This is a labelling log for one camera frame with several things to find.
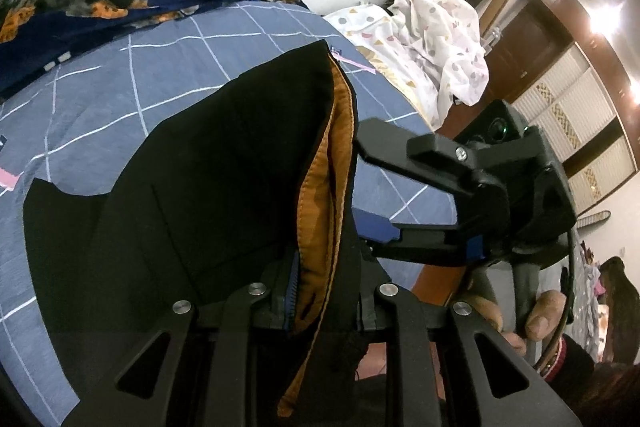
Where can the brown wooden bed frame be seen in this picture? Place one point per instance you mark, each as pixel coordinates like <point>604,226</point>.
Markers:
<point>436,285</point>

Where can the blue grid bed sheet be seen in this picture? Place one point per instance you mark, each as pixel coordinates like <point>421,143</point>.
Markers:
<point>125,76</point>

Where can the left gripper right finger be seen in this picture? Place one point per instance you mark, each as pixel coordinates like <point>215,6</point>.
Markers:
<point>443,366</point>

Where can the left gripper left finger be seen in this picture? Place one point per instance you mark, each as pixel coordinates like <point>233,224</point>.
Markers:
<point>224,364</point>

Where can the white patterned quilt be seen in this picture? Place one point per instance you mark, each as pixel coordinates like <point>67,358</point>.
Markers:
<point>429,50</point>

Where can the black pants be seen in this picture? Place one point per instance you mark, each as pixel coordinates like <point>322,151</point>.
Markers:
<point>320,392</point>

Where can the right hand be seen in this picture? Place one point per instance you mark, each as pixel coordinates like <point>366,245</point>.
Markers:
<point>540,325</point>

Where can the brown wooden wardrobe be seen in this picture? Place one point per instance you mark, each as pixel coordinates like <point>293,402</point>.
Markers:
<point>569,81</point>

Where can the person in background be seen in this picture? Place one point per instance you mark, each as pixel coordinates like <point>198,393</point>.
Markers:
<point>622,299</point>

